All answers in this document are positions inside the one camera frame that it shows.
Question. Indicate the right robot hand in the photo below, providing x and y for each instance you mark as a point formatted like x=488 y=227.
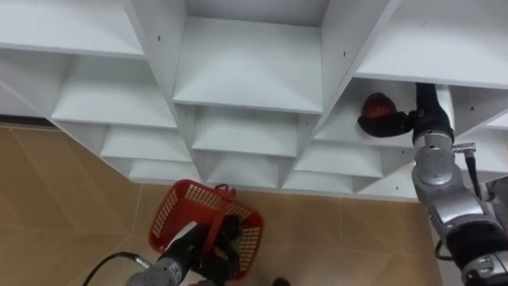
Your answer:
x=430 y=115

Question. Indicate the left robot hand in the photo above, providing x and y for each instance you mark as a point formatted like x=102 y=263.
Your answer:
x=222 y=258

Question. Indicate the red apple soft toy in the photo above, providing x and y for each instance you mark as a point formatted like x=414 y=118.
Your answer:
x=378 y=105

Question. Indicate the red plastic basket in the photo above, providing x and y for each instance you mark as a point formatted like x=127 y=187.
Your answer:
x=180 y=202

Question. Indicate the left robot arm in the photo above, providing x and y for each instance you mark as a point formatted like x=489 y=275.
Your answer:
x=162 y=275

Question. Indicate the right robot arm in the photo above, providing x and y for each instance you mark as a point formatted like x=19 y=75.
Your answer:
x=448 y=190

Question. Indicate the white shelf unit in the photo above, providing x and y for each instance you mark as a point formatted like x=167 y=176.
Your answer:
x=246 y=67

